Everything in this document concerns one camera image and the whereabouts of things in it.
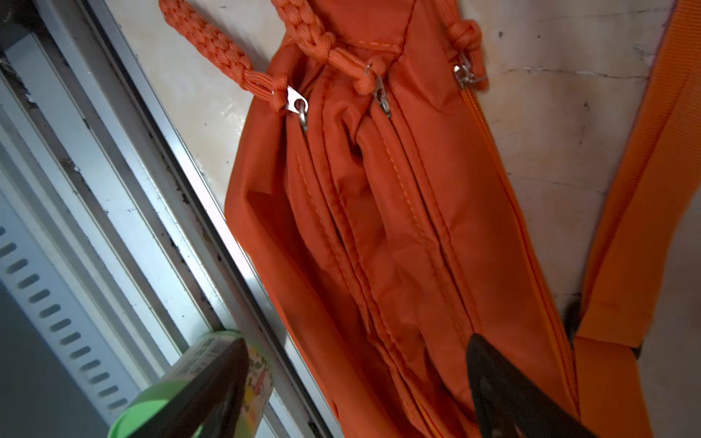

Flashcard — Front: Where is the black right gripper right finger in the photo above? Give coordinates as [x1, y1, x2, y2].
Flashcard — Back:
[466, 334, 594, 437]

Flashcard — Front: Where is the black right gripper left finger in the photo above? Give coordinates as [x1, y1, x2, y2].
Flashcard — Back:
[126, 338, 249, 437]

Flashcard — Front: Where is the dark rust orange bag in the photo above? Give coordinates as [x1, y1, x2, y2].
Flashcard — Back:
[159, 1, 700, 437]

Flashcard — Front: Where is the green round disc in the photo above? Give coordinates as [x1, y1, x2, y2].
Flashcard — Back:
[106, 329, 275, 438]

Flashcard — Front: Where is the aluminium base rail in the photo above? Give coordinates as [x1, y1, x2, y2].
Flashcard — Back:
[1, 1, 341, 437]

